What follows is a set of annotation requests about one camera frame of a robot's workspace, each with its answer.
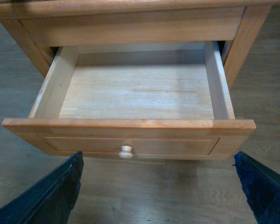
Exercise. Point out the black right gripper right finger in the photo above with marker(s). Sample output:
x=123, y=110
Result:
x=261, y=185

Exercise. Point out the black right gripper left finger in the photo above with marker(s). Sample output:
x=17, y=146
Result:
x=51, y=199

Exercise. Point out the wooden drawer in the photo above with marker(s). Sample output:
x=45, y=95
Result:
x=135, y=101

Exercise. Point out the wooden nightstand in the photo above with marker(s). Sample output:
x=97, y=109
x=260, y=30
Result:
x=38, y=26

